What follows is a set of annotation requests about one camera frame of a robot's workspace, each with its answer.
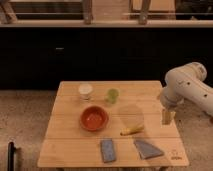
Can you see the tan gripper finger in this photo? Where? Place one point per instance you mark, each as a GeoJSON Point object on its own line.
{"type": "Point", "coordinates": [171, 116]}
{"type": "Point", "coordinates": [164, 117]}

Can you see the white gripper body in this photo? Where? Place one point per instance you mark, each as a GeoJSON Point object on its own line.
{"type": "Point", "coordinates": [169, 99]}

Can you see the yellow banana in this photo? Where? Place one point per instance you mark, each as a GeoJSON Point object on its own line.
{"type": "Point", "coordinates": [132, 130]}

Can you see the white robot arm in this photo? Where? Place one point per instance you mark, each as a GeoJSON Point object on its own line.
{"type": "Point", "coordinates": [185, 82]}

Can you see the green plastic cup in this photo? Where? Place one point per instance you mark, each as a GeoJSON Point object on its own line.
{"type": "Point", "coordinates": [112, 95]}

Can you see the white plastic cup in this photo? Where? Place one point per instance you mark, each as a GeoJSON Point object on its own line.
{"type": "Point", "coordinates": [85, 91]}

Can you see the blue wedge cloth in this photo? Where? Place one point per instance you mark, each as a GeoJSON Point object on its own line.
{"type": "Point", "coordinates": [147, 150]}

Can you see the blue rectangular sponge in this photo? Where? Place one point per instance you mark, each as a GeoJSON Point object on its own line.
{"type": "Point", "coordinates": [107, 150]}

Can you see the red bowl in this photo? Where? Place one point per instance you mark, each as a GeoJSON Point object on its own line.
{"type": "Point", "coordinates": [93, 118]}

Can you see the wooden folding table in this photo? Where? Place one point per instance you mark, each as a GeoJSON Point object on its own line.
{"type": "Point", "coordinates": [67, 145]}

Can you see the black cabinet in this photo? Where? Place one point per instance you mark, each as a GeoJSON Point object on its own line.
{"type": "Point", "coordinates": [41, 58]}

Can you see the black pole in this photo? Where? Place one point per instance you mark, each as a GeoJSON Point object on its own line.
{"type": "Point", "coordinates": [11, 153]}

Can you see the wooden chair legs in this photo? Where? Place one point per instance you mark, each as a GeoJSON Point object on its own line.
{"type": "Point", "coordinates": [7, 14]}

